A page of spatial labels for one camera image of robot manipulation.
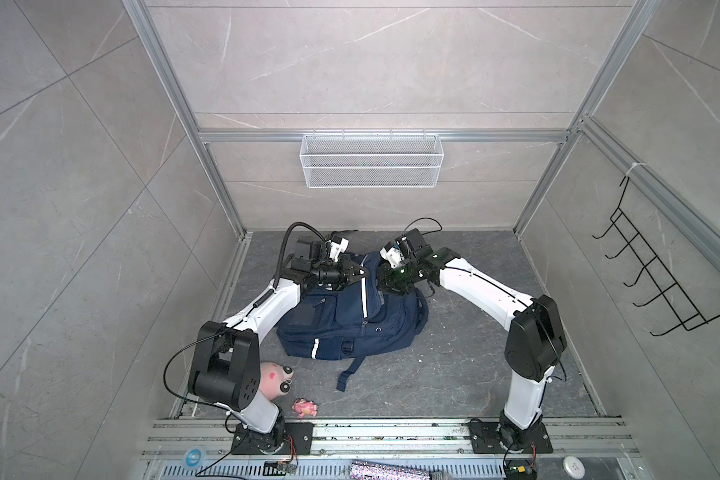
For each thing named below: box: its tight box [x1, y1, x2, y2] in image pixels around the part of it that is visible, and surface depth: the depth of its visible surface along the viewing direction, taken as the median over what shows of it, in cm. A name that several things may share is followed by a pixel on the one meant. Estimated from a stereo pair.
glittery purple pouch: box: [349, 460, 430, 480], surface depth 67 cm
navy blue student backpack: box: [277, 251, 429, 391], surface depth 85 cm
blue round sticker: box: [185, 449, 202, 467], surface depth 72 cm
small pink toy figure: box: [292, 398, 318, 418], surface depth 78 cm
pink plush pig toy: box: [259, 362, 294, 401], surface depth 78 cm
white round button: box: [562, 455, 586, 479], surface depth 71 cm
